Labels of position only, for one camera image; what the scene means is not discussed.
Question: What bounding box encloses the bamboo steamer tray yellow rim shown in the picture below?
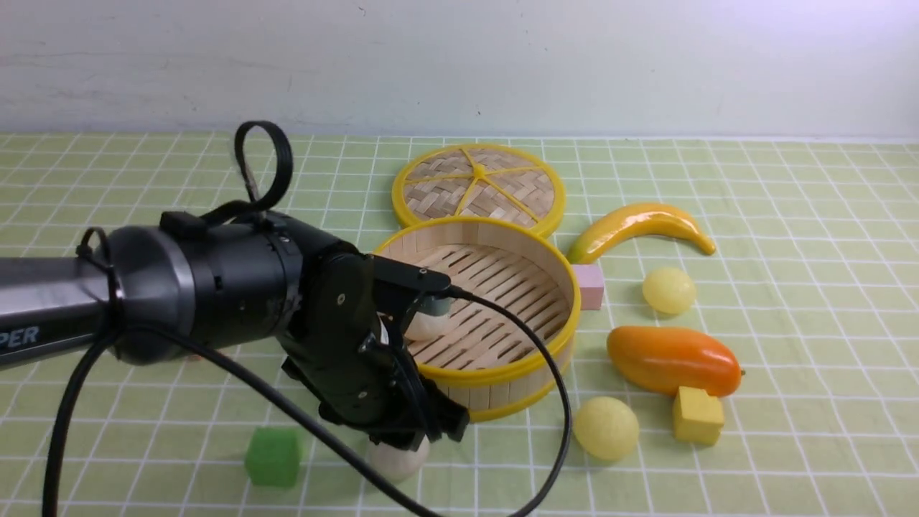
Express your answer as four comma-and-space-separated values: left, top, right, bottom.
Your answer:
376, 216, 581, 422

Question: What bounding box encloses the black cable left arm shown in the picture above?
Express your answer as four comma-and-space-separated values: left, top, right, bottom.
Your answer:
42, 121, 573, 517

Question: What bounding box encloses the white bun front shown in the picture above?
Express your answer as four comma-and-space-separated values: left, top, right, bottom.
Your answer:
367, 437, 430, 483

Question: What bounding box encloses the yellow toy banana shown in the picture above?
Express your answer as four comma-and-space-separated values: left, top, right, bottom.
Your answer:
566, 202, 717, 264

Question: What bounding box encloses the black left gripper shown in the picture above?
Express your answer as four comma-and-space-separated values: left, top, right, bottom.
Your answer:
280, 243, 470, 451

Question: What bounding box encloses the white bun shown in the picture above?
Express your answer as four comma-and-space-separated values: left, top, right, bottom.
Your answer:
403, 311, 449, 341
367, 437, 430, 483

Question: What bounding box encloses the pink cube block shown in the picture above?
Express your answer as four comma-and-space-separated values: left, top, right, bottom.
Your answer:
571, 263, 606, 311

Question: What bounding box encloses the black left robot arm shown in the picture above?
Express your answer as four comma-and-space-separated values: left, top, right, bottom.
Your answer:
1, 213, 470, 450

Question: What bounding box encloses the yellow cube block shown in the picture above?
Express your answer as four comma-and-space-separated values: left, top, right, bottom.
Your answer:
672, 386, 725, 446

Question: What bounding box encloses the green cube block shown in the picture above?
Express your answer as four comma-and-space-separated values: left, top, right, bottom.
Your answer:
244, 427, 303, 490

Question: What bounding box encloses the yellow bun back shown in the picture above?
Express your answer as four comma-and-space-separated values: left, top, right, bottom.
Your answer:
641, 267, 698, 315

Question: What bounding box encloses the yellow bun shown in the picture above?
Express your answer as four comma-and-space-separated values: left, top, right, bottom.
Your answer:
572, 396, 640, 462
641, 267, 698, 315

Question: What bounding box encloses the orange toy mango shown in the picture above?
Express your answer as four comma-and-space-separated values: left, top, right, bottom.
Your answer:
607, 326, 745, 397

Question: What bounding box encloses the woven bamboo steamer lid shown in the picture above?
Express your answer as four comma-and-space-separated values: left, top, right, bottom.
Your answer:
391, 143, 566, 238

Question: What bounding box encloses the yellow bun front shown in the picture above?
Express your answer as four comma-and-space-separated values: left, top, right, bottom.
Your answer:
572, 396, 640, 462

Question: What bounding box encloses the green checkered tablecloth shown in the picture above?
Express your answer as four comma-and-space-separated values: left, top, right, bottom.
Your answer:
1, 132, 918, 516

